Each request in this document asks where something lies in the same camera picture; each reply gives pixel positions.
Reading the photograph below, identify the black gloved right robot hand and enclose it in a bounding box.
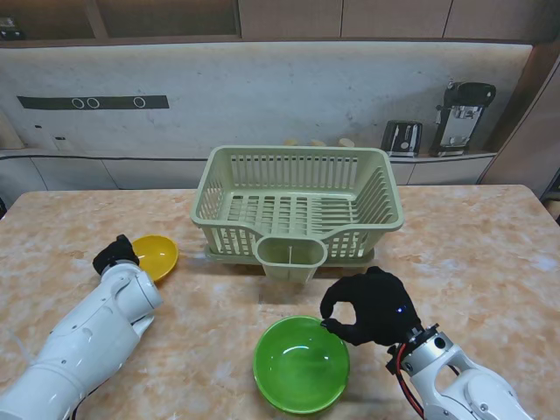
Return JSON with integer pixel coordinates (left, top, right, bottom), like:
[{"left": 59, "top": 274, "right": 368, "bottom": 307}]
[{"left": 319, "top": 265, "right": 424, "bottom": 347}]

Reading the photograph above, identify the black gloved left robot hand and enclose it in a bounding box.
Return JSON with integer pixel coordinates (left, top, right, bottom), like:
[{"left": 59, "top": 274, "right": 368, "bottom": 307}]
[{"left": 92, "top": 234, "right": 140, "bottom": 275}]

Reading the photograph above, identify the yellow plastic bowl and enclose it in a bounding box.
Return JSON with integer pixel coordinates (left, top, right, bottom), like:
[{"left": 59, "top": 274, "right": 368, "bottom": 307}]
[{"left": 130, "top": 234, "right": 179, "bottom": 282}]

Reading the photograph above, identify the small deep green bowl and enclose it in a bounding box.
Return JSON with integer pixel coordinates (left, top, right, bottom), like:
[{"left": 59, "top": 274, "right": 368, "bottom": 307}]
[{"left": 253, "top": 315, "right": 351, "bottom": 410}]

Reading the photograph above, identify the white kitchen counter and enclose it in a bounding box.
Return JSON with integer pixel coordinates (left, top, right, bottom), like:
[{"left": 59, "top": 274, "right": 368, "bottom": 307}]
[{"left": 0, "top": 146, "right": 500, "bottom": 193}]

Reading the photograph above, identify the pale green cutlery holder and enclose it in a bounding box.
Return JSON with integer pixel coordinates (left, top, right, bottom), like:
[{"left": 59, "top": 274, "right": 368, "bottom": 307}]
[{"left": 255, "top": 234, "right": 328, "bottom": 284}]

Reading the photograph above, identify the black toaster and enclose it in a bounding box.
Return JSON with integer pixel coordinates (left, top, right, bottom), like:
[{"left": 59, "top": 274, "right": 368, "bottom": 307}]
[{"left": 380, "top": 120, "right": 424, "bottom": 158}]

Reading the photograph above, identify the pale green plastic dish rack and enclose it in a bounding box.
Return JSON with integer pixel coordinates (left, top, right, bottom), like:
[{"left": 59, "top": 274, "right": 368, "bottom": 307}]
[{"left": 189, "top": 145, "right": 404, "bottom": 259}]

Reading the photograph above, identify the black silver coffee machine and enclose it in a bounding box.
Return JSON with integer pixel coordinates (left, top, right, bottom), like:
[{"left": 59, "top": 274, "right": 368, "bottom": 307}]
[{"left": 430, "top": 80, "right": 498, "bottom": 158}]

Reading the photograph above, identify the small dark box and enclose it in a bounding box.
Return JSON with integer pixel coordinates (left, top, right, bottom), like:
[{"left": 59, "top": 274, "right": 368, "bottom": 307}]
[{"left": 0, "top": 17, "right": 21, "bottom": 40}]

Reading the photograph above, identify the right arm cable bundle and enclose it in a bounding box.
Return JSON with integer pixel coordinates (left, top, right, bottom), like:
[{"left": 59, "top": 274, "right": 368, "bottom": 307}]
[{"left": 384, "top": 345, "right": 425, "bottom": 417}]

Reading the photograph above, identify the black wall strip with rings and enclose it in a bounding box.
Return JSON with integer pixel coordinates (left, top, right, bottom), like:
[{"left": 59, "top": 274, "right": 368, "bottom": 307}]
[{"left": 16, "top": 94, "right": 170, "bottom": 110}]

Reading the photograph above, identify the wooden wall cabinet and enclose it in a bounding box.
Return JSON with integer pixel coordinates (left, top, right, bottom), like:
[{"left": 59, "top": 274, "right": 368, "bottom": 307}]
[{"left": 0, "top": 0, "right": 560, "bottom": 45}]

